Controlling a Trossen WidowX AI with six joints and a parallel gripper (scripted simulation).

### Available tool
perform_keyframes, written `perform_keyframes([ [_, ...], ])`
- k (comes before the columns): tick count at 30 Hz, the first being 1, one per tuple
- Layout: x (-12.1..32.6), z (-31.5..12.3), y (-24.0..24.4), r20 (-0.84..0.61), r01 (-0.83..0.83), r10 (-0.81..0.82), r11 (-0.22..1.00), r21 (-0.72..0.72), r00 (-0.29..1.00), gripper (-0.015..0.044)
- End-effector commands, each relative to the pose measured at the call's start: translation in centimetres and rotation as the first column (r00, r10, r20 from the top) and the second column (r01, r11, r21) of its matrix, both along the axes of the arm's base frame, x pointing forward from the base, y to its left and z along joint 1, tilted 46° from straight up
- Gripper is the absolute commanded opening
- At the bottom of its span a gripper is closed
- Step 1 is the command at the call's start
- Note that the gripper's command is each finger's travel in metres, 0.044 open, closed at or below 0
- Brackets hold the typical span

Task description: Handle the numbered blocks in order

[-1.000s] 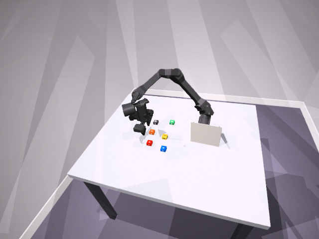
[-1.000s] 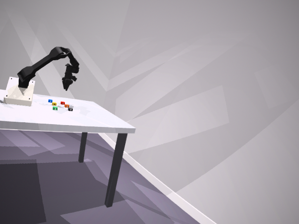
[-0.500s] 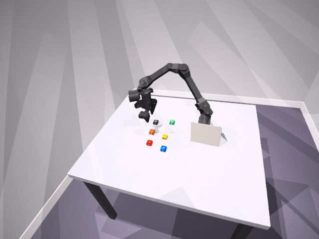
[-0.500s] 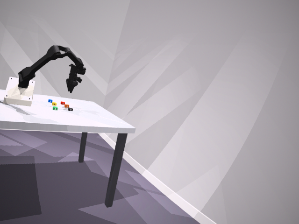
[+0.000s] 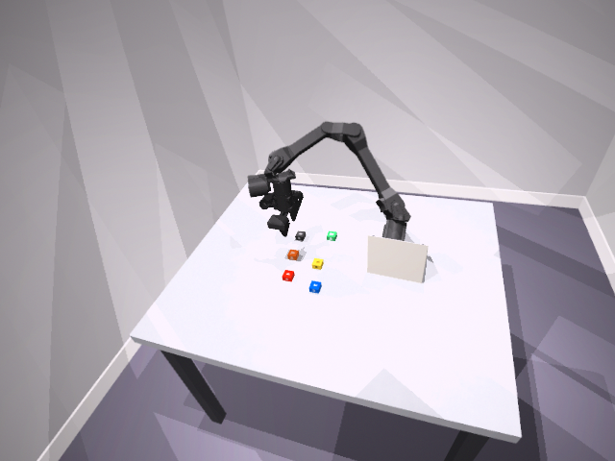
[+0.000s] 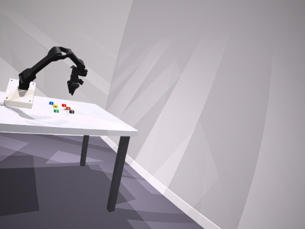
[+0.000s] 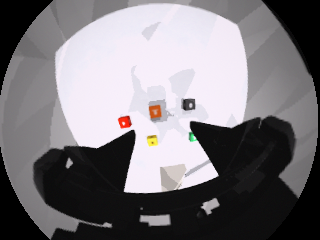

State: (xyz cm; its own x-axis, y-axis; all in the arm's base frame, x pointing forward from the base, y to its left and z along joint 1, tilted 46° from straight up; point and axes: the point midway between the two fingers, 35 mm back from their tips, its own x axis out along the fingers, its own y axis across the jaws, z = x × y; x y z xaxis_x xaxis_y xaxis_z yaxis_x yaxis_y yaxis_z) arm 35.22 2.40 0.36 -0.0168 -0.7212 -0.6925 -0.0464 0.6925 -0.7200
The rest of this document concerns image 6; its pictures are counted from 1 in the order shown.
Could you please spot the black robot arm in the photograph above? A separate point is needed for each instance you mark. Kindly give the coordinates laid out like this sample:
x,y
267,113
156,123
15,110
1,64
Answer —
x,y
54,54

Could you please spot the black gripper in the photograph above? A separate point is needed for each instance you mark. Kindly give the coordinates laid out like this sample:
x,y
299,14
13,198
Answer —
x,y
72,85

